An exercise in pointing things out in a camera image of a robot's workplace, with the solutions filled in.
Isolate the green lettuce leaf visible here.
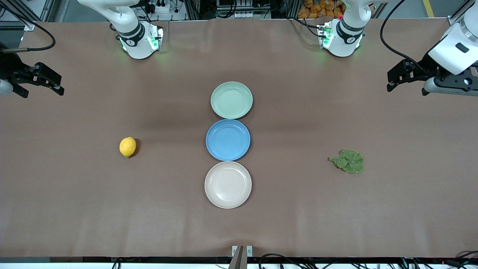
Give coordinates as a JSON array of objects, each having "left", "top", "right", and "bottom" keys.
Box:
[{"left": 329, "top": 149, "right": 364, "bottom": 174}]

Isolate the yellow lemon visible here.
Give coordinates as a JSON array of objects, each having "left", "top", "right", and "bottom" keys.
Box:
[{"left": 119, "top": 137, "right": 137, "bottom": 158}]

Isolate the pile of orange items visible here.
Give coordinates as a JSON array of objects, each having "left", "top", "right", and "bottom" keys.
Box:
[{"left": 298, "top": 0, "right": 345, "bottom": 19}]

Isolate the white power strip with plugs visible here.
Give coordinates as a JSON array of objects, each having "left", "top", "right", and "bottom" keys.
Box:
[{"left": 148, "top": 0, "right": 171, "bottom": 14}]

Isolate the brown table cover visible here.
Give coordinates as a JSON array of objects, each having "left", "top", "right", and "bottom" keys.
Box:
[{"left": 0, "top": 17, "right": 478, "bottom": 259}]

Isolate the light green plate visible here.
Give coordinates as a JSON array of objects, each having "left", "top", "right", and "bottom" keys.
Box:
[{"left": 211, "top": 81, "right": 253, "bottom": 120}]

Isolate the blue plate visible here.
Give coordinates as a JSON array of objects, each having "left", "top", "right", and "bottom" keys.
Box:
[{"left": 206, "top": 119, "right": 251, "bottom": 161}]

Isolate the beige plate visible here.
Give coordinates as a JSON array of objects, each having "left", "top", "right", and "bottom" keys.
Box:
[{"left": 205, "top": 161, "right": 252, "bottom": 209}]

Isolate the aluminium frame post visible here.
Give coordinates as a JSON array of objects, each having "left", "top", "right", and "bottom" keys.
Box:
[
  {"left": 0, "top": 0, "right": 56, "bottom": 31},
  {"left": 447, "top": 0, "right": 478, "bottom": 26}
]

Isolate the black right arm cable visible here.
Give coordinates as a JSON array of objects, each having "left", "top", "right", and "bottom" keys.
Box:
[{"left": 0, "top": 3, "right": 56, "bottom": 53}]

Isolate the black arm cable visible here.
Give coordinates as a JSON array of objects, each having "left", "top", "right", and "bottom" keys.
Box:
[
  {"left": 0, "top": 3, "right": 56, "bottom": 53},
  {"left": 380, "top": 0, "right": 430, "bottom": 72}
]

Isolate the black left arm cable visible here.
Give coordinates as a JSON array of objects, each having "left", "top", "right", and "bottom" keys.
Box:
[{"left": 380, "top": 0, "right": 430, "bottom": 72}]

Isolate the black cable bundle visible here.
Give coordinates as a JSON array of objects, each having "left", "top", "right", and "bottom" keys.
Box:
[{"left": 258, "top": 250, "right": 478, "bottom": 269}]

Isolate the grey metal bracket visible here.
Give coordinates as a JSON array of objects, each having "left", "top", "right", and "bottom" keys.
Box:
[{"left": 229, "top": 245, "right": 254, "bottom": 269}]

